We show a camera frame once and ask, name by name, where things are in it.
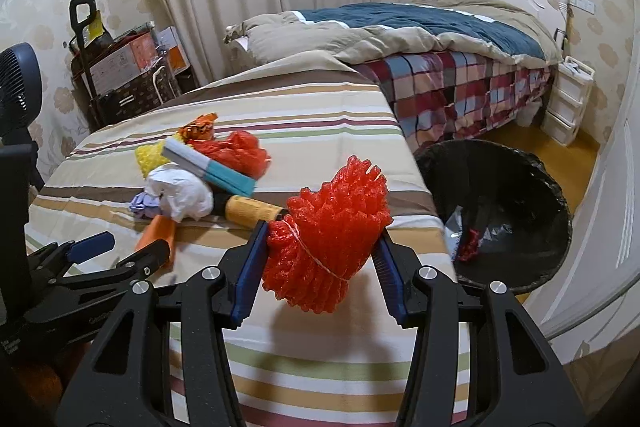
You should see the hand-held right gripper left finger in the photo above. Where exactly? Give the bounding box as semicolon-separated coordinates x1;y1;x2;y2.
57;219;273;427

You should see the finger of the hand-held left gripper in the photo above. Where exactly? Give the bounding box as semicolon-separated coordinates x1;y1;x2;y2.
27;231;117;281
49;238;172;304

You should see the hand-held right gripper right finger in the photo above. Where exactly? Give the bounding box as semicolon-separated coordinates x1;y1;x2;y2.
370;234;588;427

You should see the red foam net bundle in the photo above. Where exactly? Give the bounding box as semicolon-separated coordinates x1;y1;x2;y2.
261;155;393;314

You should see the orange snack wrapper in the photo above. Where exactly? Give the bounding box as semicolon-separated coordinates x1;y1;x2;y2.
178;112;220;144

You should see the black trash bin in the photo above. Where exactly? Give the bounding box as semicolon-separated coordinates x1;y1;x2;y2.
414;139;574;296

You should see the orange packet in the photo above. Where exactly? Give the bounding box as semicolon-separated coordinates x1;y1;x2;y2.
134;214;177;269

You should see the purple crumpled wrapper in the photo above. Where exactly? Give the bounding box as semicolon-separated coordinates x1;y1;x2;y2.
128;192;164;221

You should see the yellow tube with black cap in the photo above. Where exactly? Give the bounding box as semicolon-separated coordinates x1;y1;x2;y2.
212;193;287;224

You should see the white plastic bag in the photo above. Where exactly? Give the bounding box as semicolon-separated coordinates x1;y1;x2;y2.
145;163;215;224

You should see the small red foam net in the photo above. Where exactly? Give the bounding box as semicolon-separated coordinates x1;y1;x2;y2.
456;228;484;264

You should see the yellow foam net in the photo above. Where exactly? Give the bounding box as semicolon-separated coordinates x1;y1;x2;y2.
135;142;174;180

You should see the white and teal box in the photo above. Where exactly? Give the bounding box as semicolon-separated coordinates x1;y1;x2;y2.
162;137;256;198

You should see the clear plastic bag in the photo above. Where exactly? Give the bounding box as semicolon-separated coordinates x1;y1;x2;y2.
442;205;518;259

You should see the red plastic bag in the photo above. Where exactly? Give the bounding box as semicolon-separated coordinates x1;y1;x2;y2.
192;131;272;180

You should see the brown patterned bag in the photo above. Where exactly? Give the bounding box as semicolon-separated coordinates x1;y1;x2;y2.
72;57;184;130

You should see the striped tablecloth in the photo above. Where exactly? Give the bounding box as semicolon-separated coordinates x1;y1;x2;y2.
24;57;473;427

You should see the dark blue fan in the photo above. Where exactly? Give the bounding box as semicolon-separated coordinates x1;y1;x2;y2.
0;43;47;188

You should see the white metal rack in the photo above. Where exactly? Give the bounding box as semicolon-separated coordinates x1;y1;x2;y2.
149;21;174;106

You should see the cardboard box with orange print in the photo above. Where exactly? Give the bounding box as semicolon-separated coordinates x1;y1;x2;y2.
92;32;162;96

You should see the plaid bed sheet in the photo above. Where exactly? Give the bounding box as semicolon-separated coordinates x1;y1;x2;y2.
352;49;557;154

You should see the white and orange box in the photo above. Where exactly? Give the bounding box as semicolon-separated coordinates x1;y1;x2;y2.
155;26;194;76

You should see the yellow packet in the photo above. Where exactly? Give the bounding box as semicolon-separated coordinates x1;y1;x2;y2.
82;10;106;46

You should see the white door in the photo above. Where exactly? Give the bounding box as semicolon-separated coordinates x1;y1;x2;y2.
520;32;640;340

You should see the black hand cart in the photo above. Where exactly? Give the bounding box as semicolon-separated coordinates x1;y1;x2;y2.
68;0;102;128

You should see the white plastic drawer unit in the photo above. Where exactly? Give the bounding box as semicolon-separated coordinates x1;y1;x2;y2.
541;56;596;143

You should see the beige and blue duvet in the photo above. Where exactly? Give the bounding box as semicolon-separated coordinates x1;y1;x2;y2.
223;0;564;68

